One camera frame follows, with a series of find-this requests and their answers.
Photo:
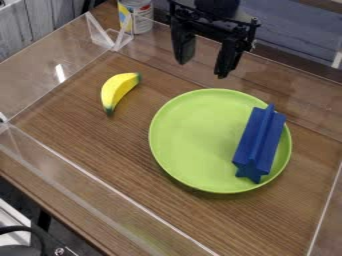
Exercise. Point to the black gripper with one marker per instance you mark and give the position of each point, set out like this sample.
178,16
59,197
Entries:
220,20

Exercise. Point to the yellow toy banana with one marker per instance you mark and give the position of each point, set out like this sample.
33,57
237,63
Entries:
115,89

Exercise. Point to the green plate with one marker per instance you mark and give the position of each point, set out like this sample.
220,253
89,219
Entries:
194,135

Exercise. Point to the white yellow canister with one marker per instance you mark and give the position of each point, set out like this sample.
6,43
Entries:
137,12

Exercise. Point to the blue star-shaped block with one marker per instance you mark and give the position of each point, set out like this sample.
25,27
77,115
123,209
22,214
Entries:
257,147

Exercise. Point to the clear acrylic corner bracket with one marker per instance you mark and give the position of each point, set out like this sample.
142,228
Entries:
110,38

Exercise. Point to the clear acrylic tray wall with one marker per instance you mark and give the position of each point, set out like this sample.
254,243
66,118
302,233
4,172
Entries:
117,224

